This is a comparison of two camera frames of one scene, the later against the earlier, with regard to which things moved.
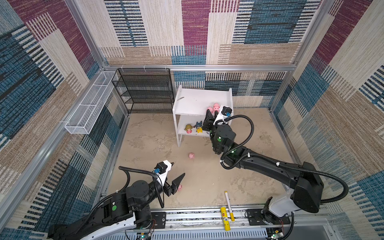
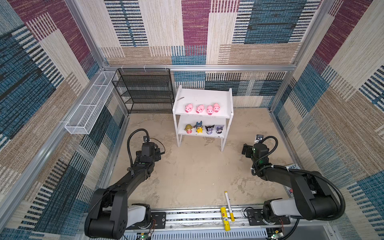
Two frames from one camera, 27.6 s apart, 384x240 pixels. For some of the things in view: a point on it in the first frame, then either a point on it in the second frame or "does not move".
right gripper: [208, 121] to [248, 148]
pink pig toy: [216, 107] does not move
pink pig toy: [211, 110] does not move
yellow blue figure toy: [199, 127] does not move
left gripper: [173, 187] to [156, 153]
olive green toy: [188, 128] does not move
